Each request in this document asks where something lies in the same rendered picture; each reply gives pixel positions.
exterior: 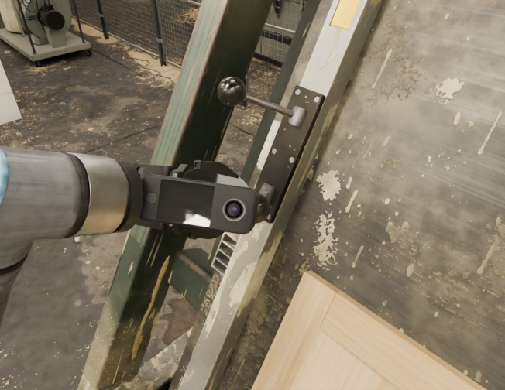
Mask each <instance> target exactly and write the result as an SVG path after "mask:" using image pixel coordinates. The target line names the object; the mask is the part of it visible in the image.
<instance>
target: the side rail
mask: <svg viewBox="0 0 505 390"><path fill-rule="evenodd" d="M272 4H273V0H203V1H202V3H201V7H200V10H199V13H198V17H197V20H196V23H195V25H194V29H193V32H192V34H191V38H190V42H189V44H188V47H187V51H186V53H185V56H184V60H183V63H182V66H181V69H180V73H179V75H178V78H177V82H176V84H175V88H174V90H173V94H172V97H171V99H170V103H169V106H168V109H167V113H166V116H165V119H164V121H163V125H162V128H161V130H160V135H159V138H158V140H157V143H156V147H155V149H154V152H153V157H152V159H151V162H150V165H160V166H176V167H179V166H180V164H185V165H189V166H190V167H194V161H195V160H201V161H212V162H214V161H215V160H216V157H217V154H218V151H219V149H220V146H221V143H222V140H223V138H224V135H225V132H226V129H227V127H228V124H229V121H230V118H231V116H232V112H233V110H234V108H235V106H228V105H226V104H224V103H222V102H221V100H220V99H219V97H218V85H219V84H220V82H221V81H222V80H223V79H225V78H226V77H237V78H239V79H240V80H241V81H242V82H243V83H244V80H245V78H246V75H247V72H248V69H249V66H250V64H251V61H252V58H253V55H254V53H255V50H256V47H257V44H258V42H259V38H260V36H261V33H262V31H263V27H264V25H265V22H266V19H267V16H268V14H269V12H270V8H271V5H272ZM187 235H188V231H185V233H184V235H179V234H175V233H174V232H173V229H172V230H167V231H161V230H157V229H153V228H150V227H143V226H140V225H136V224H135V225H134V226H133V227H132V228H131V229H130V230H129V231H128V234H127V236H126V239H125V243H124V246H123V249H122V253H121V255H120V258H119V262H118V264H117V268H116V270H115V274H114V277H113V280H112V284H111V286H110V289H109V292H108V296H107V299H106V301H105V305H104V308H103V310H102V314H101V318H100V320H99V323H98V327H97V330H96V332H95V335H94V340H93V342H92V345H91V349H90V351H89V354H88V359H87V361H86V364H85V366H84V370H83V374H84V376H85V377H86V379H87V380H88V381H89V382H90V384H91V385H92V387H93V388H94V390H99V389H100V388H103V387H105V386H108V385H111V384H114V383H117V382H119V381H123V380H125V379H127V378H131V377H133V376H135V375H137V374H138V372H139V368H140V366H141V364H142V361H143V358H144V355H145V353H146V349H147V347H148V344H149V341H150V338H151V336H152V333H153V330H154V327H155V325H156V322H157V319H158V316H159V315H160V311H161V308H162V306H163V302H164V300H165V298H166V295H167V291H168V289H169V287H170V284H169V283H168V282H167V275H168V272H169V270H170V267H171V264H172V261H173V258H174V256H175V254H176V252H177V251H179V250H183V248H184V245H185V242H186V240H187Z"/></svg>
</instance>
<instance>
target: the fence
mask: <svg viewBox="0 0 505 390"><path fill-rule="evenodd" d="M382 1H383V0H360V2H359V5H358V8H357V9H356V13H355V15H354V17H353V19H352V22H351V24H350V27H349V30H347V29H341V28H338V27H334V26H331V23H332V20H333V17H334V15H335V12H336V9H337V8H338V4H339V2H340V0H334V1H333V3H332V6H331V8H330V10H329V13H328V16H327V18H326V20H325V24H324V26H323V28H322V31H321V34H320V36H319V38H318V41H317V43H316V46H315V48H314V51H313V53H312V55H311V58H310V61H309V63H308V65H307V69H306V70H305V73H304V76H303V78H302V81H301V84H300V86H301V87H305V88H307V89H309V90H312V91H315V92H318V93H319V94H323V95H324V96H325V101H324V103H323V105H322V107H321V110H320V112H319V115H318V118H317V120H316V122H315V124H314V127H313V129H312V131H311V134H310V137H309V139H308V141H307V144H306V146H305V148H304V151H303V153H302V156H301V158H300V161H299V163H298V165H297V168H296V170H295V172H294V175H293V177H292V180H291V181H290V185H289V187H288V189H287V192H286V194H285V196H284V199H283V201H282V204H281V205H280V209H279V210H278V213H277V216H276V218H275V220H274V222H273V223H271V224H269V223H267V222H266V221H263V222H261V223H258V224H255V226H254V228H253V229H252V230H251V231H250V232H249V233H248V234H241V235H240V236H239V239H238V241H237V244H236V246H235V249H234V252H233V253H232V257H231V259H230V261H229V264H228V267H227V269H226V271H225V274H224V276H223V279H222V282H221V284H220V286H219V288H218V291H217V294H216V296H215V299H214V302H213V303H212V306H211V309H210V312H209V314H208V317H207V319H206V321H205V324H204V327H203V329H202V331H201V335H200V337H199V339H198V342H197V344H196V347H195V349H194V352H193V354H192V356H191V359H190V362H189V364H188V366H187V370H186V371H185V374H184V377H183V379H182V382H181V383H180V387H179V389H178V390H216V389H217V387H218V384H219V382H220V381H221V378H222V376H223V373H224V371H225V368H226V366H227V364H228V361H229V359H230V357H231V355H232V352H233V350H234V348H235V345H236V343H237V340H238V339H239V335H240V334H241V331H242V328H243V326H244V324H245V322H246V319H247V317H248V315H249V312H250V310H251V308H252V306H253V303H254V301H255V298H256V296H257V293H258V292H259V288H260V286H261V285H262V282H263V280H264V277H265V275H266V272H267V270H268V268H269V266H270V263H271V261H272V259H273V256H274V254H275V251H276V249H277V246H278V244H279V243H280V239H281V238H282V235H283V233H284V230H285V228H286V226H287V223H288V221H289V219H290V216H291V214H292V212H293V210H294V207H295V205H296V202H297V200H298V197H299V196H300V194H301V191H302V189H303V186H304V184H305V181H306V179H307V176H308V174H309V172H310V170H311V167H312V165H313V163H314V160H315V158H316V155H317V154H318V150H319V149H320V147H321V144H322V142H323V139H324V137H325V134H326V132H327V130H328V127H329V125H330V123H331V121H332V118H333V116H334V114H335V111H336V109H337V107H338V104H339V102H340V100H341V97H342V95H343V92H344V90H345V87H346V85H347V83H348V81H349V78H350V76H351V74H352V71H353V69H354V67H355V65H356V62H357V60H358V58H359V54H360V53H361V51H362V48H363V46H364V43H365V41H366V38H367V36H368V35H369V31H370V30H371V27H372V25H373V22H374V20H375V18H376V15H377V12H378V11H379V9H380V6H381V4H382Z"/></svg>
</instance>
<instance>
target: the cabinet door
mask: <svg viewBox="0 0 505 390"><path fill-rule="evenodd" d="M251 390H486V389H485V388H484V387H482V386H481V385H479V384H477V383H476V382H475V381H473V380H472V379H471V378H469V377H467V376H466V375H464V374H463V373H462V372H460V371H459V370H457V369H456V368H454V367H452V366H451V365H450V364H448V363H447V362H445V361H443V360H442V359H441V358H440V357H438V356H437V355H435V354H433V353H432V352H430V351H429V350H428V349H426V348H425V347H423V346H421V345H420V344H419V343H418V342H416V341H415V340H413V339H411V338H410V337H408V336H407V335H406V334H404V333H403V332H401V331H400V330H398V329H397V328H396V327H394V326H392V325H391V324H389V323H388V322H386V321H385V320H384V319H382V318H381V317H379V316H377V315H376V314H375V313H373V312H372V311H370V310H368V309H367V308H366V307H364V306H363V305H362V304H360V303H358V302H357V301H355V300H354V299H353V298H351V297H350V296H348V295H347V294H345V293H344V292H343V291H341V290H340V289H338V288H336V287H335V286H333V285H332V284H331V283H330V282H328V281H326V280H325V279H323V278H322V277H320V276H319V275H317V274H316V273H314V272H312V271H307V272H304V274H303V276H302V279H301V281H300V283H299V285H298V287H297V290H296V292H295V294H294V297H293V299H292V300H291V303H290V305H289V307H288V309H287V312H286V314H285V316H284V318H283V321H282V323H281V325H280V328H279V330H278V331H277V334H276V336H275V338H274V340H273V343H272V345H271V347H270V349H269V352H268V354H267V356H266V358H265V361H264V362H263V365H262V367H261V369H260V371H259V374H258V375H257V378H256V380H255V382H254V384H253V387H252V389H251Z"/></svg>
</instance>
